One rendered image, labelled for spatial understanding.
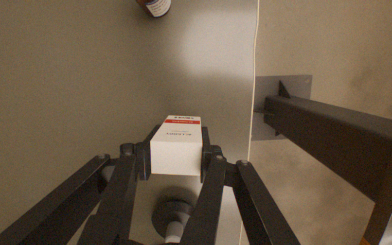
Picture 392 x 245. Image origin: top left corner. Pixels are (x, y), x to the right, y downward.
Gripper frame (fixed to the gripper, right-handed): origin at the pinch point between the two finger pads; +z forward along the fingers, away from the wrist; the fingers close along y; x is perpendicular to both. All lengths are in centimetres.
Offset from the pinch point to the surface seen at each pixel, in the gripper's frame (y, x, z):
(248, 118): 10.3, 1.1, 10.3
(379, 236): 47, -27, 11
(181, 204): -0.1, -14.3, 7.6
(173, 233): -1.1, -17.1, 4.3
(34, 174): -29.6, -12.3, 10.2
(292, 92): 71, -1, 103
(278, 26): 54, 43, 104
